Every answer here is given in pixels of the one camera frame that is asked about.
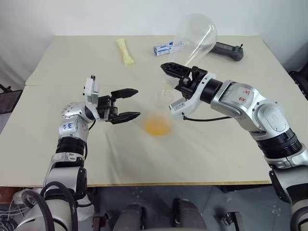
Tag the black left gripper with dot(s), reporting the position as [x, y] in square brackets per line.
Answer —
[106, 108]

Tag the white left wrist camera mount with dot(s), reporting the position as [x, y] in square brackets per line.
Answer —
[92, 90]

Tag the clear cup with orange liquid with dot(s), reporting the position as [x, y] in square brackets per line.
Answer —
[157, 125]

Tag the blue and white box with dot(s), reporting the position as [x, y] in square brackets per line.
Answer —
[162, 49]

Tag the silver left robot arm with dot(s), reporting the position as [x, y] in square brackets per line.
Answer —
[72, 130]

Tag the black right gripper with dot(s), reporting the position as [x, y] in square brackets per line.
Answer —
[190, 84]

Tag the dark grey remote controller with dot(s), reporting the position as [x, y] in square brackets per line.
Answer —
[228, 51]

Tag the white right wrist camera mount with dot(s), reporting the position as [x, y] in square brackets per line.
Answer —
[185, 106]

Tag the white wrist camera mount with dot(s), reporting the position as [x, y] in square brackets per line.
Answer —
[92, 90]
[185, 106]

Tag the pale yellow tube packet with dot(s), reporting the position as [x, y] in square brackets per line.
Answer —
[125, 51]

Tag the black tripod stand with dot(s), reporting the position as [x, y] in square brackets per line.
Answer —
[4, 87]

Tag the large clear conical flask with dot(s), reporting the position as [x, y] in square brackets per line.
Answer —
[195, 33]

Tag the dark rounded shape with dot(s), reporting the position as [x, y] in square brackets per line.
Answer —
[188, 215]
[132, 217]

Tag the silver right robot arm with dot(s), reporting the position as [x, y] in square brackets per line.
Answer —
[260, 113]

